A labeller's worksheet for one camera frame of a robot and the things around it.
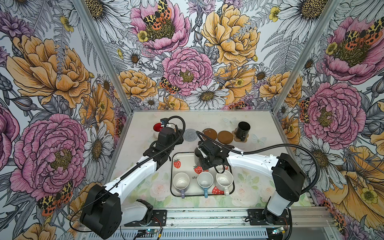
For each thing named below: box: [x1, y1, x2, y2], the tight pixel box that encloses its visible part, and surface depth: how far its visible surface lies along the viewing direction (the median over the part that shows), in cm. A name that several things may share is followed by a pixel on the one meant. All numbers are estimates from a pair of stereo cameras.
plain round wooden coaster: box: [217, 130, 234, 144], surface depth 108 cm
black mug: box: [236, 121, 251, 142], surface depth 102 cm
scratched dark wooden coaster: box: [202, 128, 218, 140], surface depth 111 cm
